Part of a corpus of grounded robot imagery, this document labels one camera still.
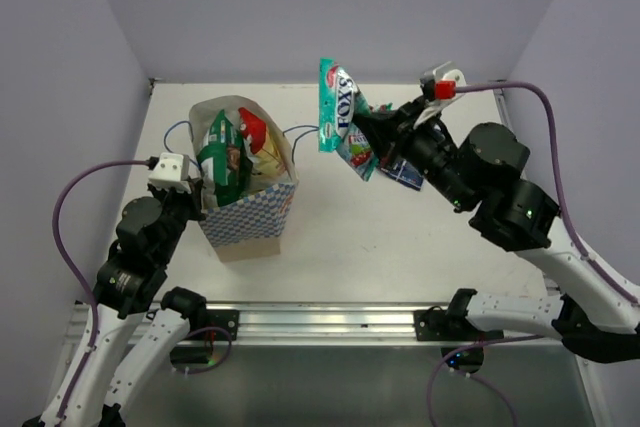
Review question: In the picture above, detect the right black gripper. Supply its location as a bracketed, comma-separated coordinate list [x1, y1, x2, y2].
[350, 95, 467, 209]

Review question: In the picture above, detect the dark green REAL chips bag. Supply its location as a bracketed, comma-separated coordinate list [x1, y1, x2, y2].
[196, 110, 252, 209]

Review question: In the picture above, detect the teal Fox's candy bag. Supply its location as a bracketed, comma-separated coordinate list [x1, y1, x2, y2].
[318, 58, 392, 181]

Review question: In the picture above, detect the blue Kettle snack bag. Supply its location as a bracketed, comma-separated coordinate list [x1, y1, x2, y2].
[378, 158, 424, 191]

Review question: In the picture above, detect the blue checkered paper bag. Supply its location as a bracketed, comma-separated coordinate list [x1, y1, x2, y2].
[183, 96, 299, 263]

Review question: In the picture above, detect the red Chuba cassava chips bag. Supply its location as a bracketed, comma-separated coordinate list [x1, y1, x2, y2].
[238, 107, 285, 179]

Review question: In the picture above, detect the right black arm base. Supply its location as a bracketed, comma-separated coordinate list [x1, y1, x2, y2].
[413, 306, 504, 342]

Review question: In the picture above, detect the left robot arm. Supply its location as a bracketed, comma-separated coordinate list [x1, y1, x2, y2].
[28, 179, 208, 426]

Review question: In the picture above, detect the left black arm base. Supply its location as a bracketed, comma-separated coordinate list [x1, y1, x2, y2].
[198, 309, 240, 348]

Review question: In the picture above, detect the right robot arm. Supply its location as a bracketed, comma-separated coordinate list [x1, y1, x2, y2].
[353, 99, 639, 364]

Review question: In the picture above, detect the right aluminium table edge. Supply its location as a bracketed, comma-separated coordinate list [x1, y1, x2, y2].
[493, 88, 521, 141]

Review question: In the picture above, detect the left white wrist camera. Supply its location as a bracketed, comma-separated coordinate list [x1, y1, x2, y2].
[148, 152, 192, 194]

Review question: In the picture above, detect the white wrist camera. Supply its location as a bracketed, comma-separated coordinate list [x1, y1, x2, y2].
[414, 61, 466, 128]
[148, 152, 192, 194]

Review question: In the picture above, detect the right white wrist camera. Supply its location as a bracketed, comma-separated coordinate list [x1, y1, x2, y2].
[414, 61, 466, 128]

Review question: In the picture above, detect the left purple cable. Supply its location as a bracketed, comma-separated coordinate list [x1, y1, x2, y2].
[52, 159, 154, 423]

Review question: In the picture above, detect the aluminium mounting rail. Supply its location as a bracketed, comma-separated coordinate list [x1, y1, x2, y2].
[59, 300, 591, 348]

